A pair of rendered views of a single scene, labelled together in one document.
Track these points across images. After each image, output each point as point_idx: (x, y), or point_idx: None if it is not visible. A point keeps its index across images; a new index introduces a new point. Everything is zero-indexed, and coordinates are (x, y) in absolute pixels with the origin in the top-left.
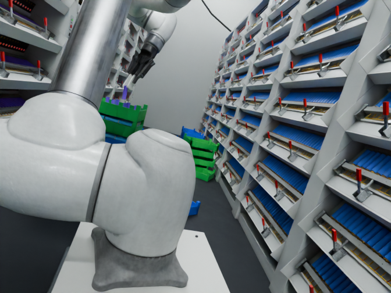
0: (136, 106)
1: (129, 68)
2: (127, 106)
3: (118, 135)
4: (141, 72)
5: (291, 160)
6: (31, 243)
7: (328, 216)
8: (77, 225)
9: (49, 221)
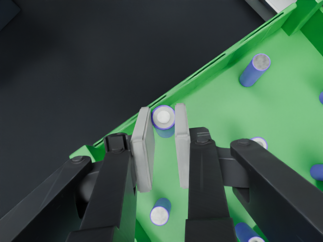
0: (87, 145)
1: (246, 155)
2: (247, 232)
3: None
4: (59, 170)
5: None
6: (133, 28)
7: None
8: (143, 92)
9: (170, 64)
